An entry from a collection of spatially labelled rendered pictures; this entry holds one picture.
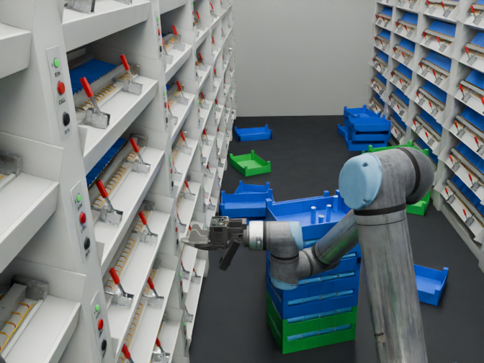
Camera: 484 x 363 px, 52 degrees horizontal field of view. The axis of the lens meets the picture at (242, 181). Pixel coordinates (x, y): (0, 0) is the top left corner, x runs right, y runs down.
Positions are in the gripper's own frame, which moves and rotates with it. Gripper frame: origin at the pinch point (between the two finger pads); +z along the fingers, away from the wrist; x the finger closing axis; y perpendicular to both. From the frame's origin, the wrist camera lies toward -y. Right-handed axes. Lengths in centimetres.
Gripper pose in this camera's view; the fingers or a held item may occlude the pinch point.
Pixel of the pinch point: (184, 241)
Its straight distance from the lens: 158.7
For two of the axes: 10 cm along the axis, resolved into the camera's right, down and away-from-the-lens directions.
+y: -0.3, -9.2, -3.8
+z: -10.0, 0.1, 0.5
